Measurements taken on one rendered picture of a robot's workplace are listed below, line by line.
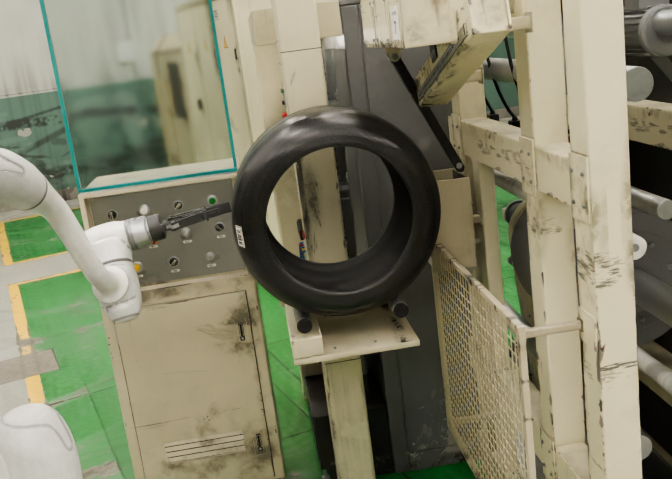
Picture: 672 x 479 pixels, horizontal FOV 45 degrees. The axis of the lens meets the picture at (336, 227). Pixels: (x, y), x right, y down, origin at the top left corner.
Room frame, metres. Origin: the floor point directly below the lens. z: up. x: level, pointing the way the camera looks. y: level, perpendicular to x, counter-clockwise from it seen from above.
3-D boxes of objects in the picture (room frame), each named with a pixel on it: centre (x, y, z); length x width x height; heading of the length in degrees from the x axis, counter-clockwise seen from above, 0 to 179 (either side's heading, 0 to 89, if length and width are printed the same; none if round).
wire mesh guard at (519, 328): (2.18, -0.35, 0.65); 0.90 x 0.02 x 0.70; 5
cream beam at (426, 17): (2.28, -0.31, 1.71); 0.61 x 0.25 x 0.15; 5
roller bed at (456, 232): (2.63, -0.36, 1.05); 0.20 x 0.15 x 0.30; 5
